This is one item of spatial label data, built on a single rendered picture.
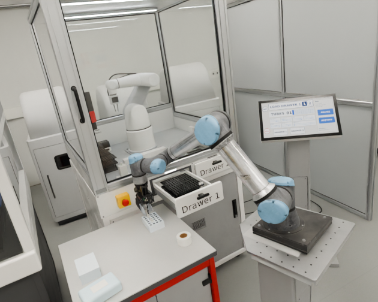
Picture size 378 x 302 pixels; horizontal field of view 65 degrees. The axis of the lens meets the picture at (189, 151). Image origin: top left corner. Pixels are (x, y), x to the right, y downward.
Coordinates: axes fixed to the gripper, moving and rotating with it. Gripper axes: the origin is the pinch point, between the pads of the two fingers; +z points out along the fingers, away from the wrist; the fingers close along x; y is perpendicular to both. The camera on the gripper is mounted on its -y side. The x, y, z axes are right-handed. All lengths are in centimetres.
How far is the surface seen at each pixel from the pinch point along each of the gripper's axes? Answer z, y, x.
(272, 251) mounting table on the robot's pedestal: 6, 61, 35
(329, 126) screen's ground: -20, 16, 129
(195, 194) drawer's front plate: -10.2, 18.1, 22.6
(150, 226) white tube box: 1.6, 11.6, -2.8
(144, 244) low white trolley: 5.3, 18.3, -9.4
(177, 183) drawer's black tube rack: -8.7, -4.3, 23.2
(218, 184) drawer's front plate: -10.1, 17.7, 37.7
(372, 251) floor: 82, 36, 153
